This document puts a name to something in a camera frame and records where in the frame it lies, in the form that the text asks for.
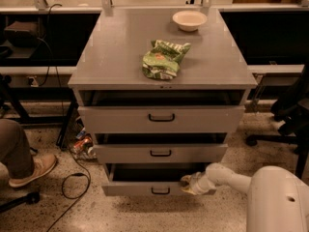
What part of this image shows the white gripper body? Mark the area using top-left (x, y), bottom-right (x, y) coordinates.
top-left (190, 172), bottom-right (216, 194)

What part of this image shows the grey bottom drawer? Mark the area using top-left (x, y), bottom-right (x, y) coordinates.
top-left (102, 162), bottom-right (207, 196)

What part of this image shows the grey drawer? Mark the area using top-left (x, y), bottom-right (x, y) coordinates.
top-left (94, 144), bottom-right (227, 163)
top-left (78, 106), bottom-right (244, 133)
top-left (102, 162), bottom-right (207, 196)

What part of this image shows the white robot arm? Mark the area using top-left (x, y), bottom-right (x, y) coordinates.
top-left (181, 163), bottom-right (309, 232)

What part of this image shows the grey middle drawer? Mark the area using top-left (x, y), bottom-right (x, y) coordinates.
top-left (94, 144), bottom-right (227, 163)

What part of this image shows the grey top drawer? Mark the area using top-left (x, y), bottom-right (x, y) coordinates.
top-left (78, 106), bottom-right (244, 133)

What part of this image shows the grey drawer cabinet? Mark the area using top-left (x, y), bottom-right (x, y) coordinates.
top-left (67, 7), bottom-right (258, 189)

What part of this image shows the black office chair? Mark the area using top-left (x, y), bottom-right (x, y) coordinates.
top-left (245, 63), bottom-right (309, 179)

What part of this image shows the green chip bag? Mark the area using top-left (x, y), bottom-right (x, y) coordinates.
top-left (142, 40), bottom-right (191, 80)

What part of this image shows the tan shoe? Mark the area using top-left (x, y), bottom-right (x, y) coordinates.
top-left (9, 154), bottom-right (57, 188)

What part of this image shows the black chair base left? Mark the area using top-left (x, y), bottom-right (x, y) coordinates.
top-left (0, 191), bottom-right (41, 213)

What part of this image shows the white bowl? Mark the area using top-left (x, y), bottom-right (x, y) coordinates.
top-left (172, 11), bottom-right (207, 32)

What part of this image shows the brown trouser leg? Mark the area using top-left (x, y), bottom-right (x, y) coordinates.
top-left (0, 119), bottom-right (34, 179)

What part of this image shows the dark box on shelf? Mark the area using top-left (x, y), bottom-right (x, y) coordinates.
top-left (4, 21), bottom-right (40, 47)

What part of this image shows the black floor cable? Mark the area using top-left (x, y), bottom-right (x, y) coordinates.
top-left (44, 145), bottom-right (92, 232)

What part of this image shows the wire trash basket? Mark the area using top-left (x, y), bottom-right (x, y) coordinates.
top-left (64, 109), bottom-right (97, 160)

